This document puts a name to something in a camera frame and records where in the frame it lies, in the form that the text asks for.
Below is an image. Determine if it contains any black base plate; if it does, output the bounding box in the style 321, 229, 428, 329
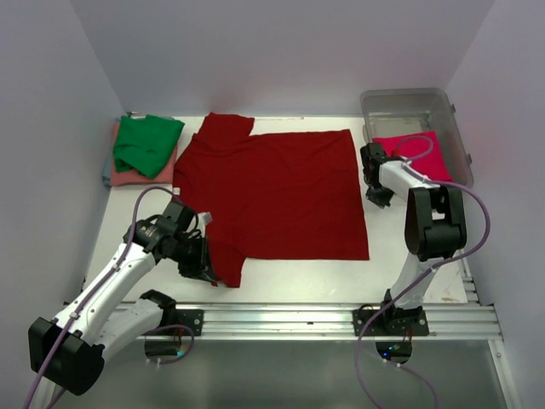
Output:
352, 304, 430, 337
159, 308, 204, 337

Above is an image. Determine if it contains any folded salmon pink t-shirt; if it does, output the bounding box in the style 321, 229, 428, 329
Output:
111, 120, 177, 187

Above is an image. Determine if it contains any magenta folded t-shirt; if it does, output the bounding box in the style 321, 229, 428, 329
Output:
373, 131, 452, 181

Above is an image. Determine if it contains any aluminium mounting rail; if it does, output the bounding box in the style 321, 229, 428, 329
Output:
176, 303, 502, 341

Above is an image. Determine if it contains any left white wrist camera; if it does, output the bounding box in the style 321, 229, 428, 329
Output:
198, 212, 212, 225

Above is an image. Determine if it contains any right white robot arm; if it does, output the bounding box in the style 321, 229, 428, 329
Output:
353, 142, 467, 337

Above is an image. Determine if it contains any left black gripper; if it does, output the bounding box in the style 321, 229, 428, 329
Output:
169, 233, 216, 282

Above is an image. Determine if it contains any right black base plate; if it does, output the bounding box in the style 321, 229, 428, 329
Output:
352, 304, 430, 337

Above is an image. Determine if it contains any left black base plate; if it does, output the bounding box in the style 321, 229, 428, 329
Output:
159, 308, 204, 337

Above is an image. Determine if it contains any dark red t-shirt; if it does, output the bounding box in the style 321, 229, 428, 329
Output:
174, 113, 370, 288

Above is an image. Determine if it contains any clear plastic storage bin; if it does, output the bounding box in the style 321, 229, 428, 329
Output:
360, 88, 473, 187

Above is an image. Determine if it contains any folded light blue t-shirt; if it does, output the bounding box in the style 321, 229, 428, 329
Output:
101, 157, 112, 187

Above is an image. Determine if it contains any green t-shirt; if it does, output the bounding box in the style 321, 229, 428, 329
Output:
112, 115, 185, 179

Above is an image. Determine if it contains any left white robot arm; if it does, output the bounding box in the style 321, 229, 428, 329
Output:
28, 201, 218, 395

